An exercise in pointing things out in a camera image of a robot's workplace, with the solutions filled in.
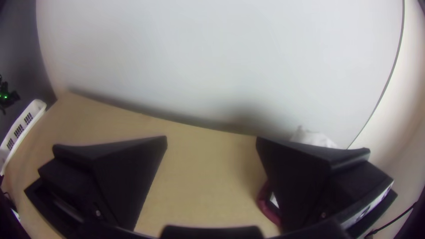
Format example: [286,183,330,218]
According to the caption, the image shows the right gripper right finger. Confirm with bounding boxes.
[255,136,396,233]

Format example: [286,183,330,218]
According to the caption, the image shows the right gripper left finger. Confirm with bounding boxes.
[23,135,168,233]

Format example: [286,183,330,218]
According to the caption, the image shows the white laundry basket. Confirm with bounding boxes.
[0,99,47,177]

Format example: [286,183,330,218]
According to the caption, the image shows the black cable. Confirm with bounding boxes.
[365,201,417,238]

